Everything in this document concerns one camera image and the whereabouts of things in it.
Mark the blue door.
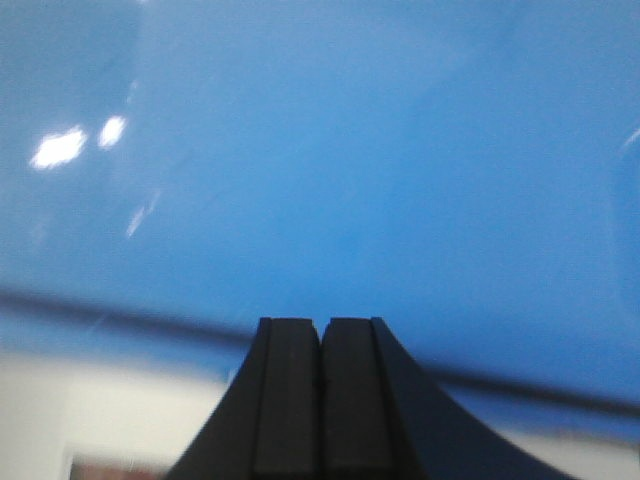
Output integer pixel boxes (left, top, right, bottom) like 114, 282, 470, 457
0, 0, 640, 480

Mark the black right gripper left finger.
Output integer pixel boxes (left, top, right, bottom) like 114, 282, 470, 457
167, 318, 320, 479

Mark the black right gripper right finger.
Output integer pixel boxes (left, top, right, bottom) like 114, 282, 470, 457
322, 318, 566, 479

